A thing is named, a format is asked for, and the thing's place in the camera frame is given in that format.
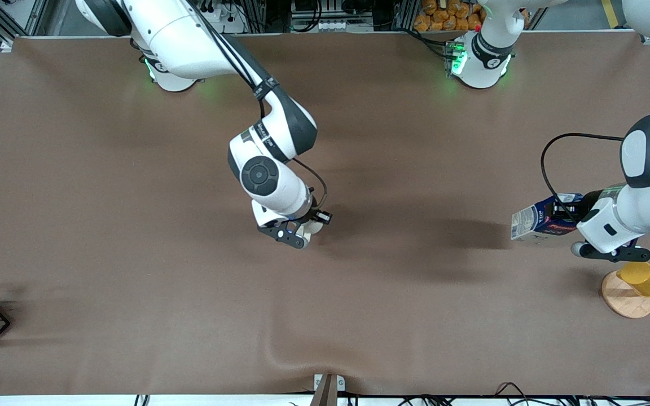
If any round wooden mug stand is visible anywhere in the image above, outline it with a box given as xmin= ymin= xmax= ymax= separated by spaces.
xmin=601 ymin=270 xmax=650 ymax=319

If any black cable bundle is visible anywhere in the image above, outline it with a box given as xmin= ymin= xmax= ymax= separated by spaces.
xmin=494 ymin=382 xmax=650 ymax=406

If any orange packaged goods pile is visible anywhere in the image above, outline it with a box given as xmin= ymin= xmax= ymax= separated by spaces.
xmin=414 ymin=0 xmax=486 ymax=33

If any aluminium frame profile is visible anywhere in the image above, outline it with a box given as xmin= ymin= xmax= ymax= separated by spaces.
xmin=0 ymin=0 xmax=49 ymax=40

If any yellow plastic cup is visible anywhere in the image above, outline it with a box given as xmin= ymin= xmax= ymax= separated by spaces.
xmin=617 ymin=261 xmax=650 ymax=298

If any blue white milk carton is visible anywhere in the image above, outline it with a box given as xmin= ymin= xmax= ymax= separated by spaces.
xmin=510 ymin=193 xmax=585 ymax=243

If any white empty power strip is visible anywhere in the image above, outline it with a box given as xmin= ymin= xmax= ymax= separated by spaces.
xmin=315 ymin=20 xmax=359 ymax=32

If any white power strip with plugs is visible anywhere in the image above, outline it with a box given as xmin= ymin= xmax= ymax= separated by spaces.
xmin=212 ymin=5 xmax=247 ymax=33

